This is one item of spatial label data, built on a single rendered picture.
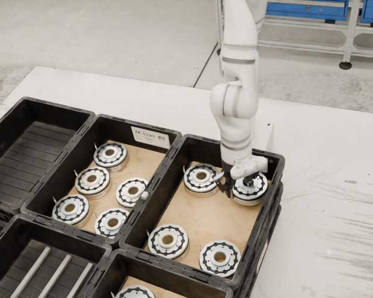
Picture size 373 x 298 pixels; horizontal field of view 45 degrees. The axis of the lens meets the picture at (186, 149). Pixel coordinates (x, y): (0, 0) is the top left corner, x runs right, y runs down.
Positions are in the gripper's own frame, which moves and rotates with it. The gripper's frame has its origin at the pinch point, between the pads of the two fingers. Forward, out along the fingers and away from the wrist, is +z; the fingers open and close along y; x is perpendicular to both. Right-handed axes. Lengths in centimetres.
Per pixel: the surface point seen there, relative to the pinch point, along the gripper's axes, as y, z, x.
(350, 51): -138, 77, -113
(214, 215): 8.2, 4.7, 1.4
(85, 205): 38.7, 1.6, -16.6
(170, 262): 25.0, -5.5, 14.5
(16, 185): 56, 5, -38
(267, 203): -2.3, -5.4, 10.8
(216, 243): 12.0, 1.6, 11.1
